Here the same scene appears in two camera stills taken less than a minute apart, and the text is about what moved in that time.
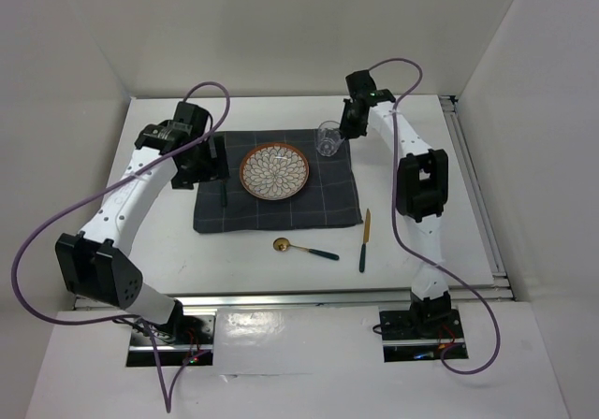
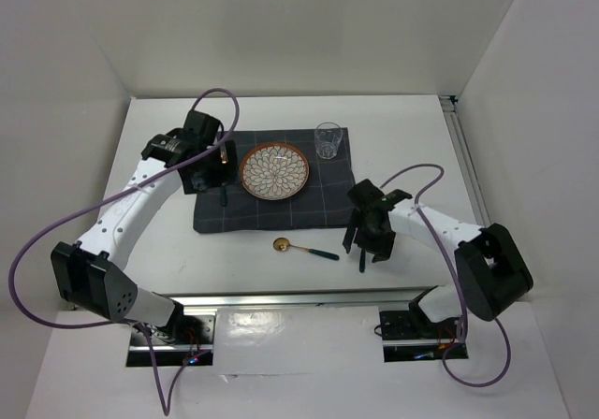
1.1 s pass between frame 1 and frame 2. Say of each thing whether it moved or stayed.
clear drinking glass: stayed
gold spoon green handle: stayed
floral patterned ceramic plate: stayed
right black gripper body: moved
